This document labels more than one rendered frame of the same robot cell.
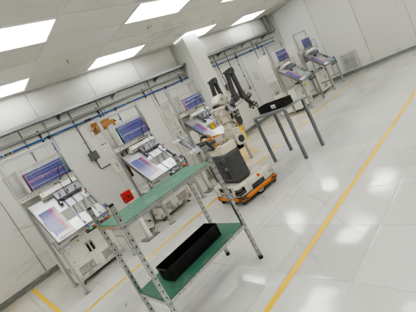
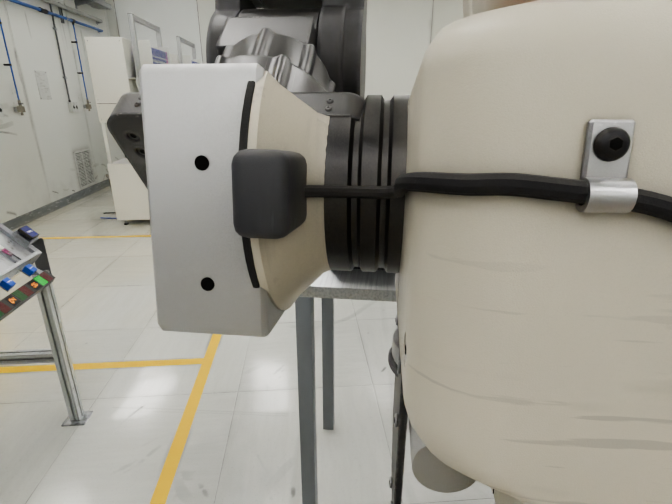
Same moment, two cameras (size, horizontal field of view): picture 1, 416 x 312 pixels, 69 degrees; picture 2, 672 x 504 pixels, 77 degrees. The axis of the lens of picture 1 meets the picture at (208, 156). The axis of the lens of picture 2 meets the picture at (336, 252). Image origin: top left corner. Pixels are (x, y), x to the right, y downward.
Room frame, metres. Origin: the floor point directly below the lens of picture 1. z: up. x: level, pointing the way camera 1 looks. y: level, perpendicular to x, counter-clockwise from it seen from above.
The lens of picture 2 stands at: (4.19, -0.21, 1.22)
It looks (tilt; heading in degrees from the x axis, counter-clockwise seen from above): 20 degrees down; 305
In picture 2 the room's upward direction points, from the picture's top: straight up
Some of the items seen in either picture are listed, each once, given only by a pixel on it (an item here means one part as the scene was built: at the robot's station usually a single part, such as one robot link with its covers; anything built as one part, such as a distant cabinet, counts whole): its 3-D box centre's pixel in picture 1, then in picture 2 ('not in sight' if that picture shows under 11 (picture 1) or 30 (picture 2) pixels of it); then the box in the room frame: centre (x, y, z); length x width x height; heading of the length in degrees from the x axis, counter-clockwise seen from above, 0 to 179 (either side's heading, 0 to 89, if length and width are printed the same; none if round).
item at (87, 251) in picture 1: (77, 228); not in sight; (4.11, 2.04, 0.66); 1.01 x 0.73 x 1.31; 39
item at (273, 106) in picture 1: (274, 104); not in sight; (4.58, -1.25, 0.86); 0.57 x 0.17 x 0.11; 28
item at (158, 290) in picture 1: (181, 234); not in sight; (2.30, 0.47, 0.55); 0.91 x 0.46 x 1.10; 129
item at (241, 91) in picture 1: (236, 83); not in sight; (4.09, -0.78, 1.40); 0.11 x 0.06 x 0.43; 28
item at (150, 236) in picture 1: (137, 214); not in sight; (4.34, 1.31, 0.39); 0.24 x 0.24 x 0.78; 39
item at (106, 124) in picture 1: (109, 121); not in sight; (5.26, 1.19, 1.82); 0.68 x 0.30 x 0.20; 129
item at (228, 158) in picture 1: (225, 158); not in sight; (4.02, -0.19, 0.59); 0.55 x 0.34 x 0.83; 28
